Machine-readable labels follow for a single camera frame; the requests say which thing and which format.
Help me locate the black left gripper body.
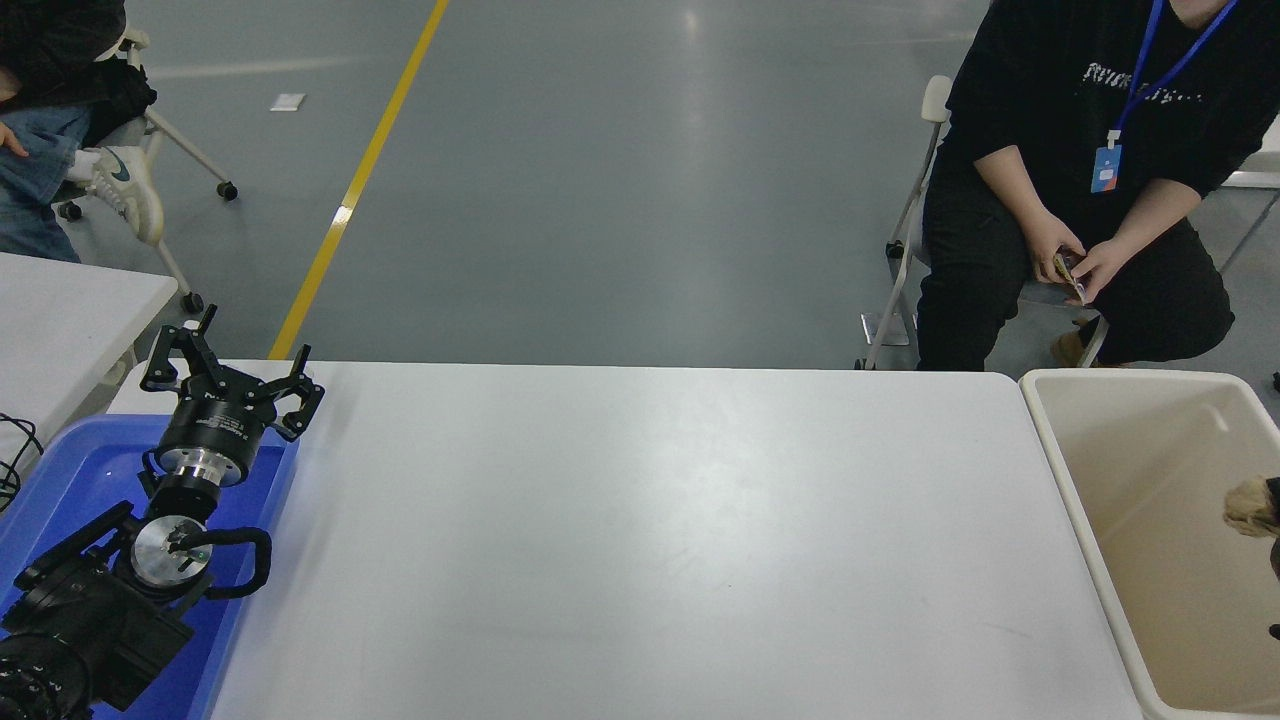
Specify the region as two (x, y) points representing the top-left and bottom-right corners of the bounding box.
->
(156, 385), (269, 471)

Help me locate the tan paper ball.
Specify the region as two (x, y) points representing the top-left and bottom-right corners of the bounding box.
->
(1224, 477), (1280, 540)

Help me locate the purple yellow snack bar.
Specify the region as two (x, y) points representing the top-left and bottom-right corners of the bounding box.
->
(1052, 252), (1088, 307)

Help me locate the person's left hand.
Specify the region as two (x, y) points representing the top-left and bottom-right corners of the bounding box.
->
(1064, 238), (1133, 307)

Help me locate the person's right hand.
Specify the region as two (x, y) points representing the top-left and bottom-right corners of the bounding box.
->
(1026, 210), (1087, 284)

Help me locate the large pale plastic bin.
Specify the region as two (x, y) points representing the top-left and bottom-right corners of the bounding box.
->
(1018, 368), (1280, 720)

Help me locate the small white table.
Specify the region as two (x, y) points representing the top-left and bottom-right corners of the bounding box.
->
(0, 252), (179, 471)

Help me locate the blue plastic tray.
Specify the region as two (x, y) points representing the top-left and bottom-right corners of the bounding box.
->
(0, 415), (301, 720)

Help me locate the white wheeled chair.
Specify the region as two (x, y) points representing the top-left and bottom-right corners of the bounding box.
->
(55, 28), (239, 315)

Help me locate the white shell chair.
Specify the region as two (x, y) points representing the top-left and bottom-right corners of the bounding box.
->
(1215, 115), (1280, 279)

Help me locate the person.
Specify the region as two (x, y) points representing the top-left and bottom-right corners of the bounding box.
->
(914, 0), (1280, 373)
(0, 0), (165, 263)

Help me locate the grey white office chair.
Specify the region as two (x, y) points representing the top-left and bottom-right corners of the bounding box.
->
(855, 75), (1111, 371)

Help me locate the black cable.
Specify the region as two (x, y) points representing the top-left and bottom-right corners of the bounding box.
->
(0, 413), (43, 513)

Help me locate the blue lanyard with badge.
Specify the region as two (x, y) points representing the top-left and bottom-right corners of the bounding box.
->
(1090, 0), (1241, 196)

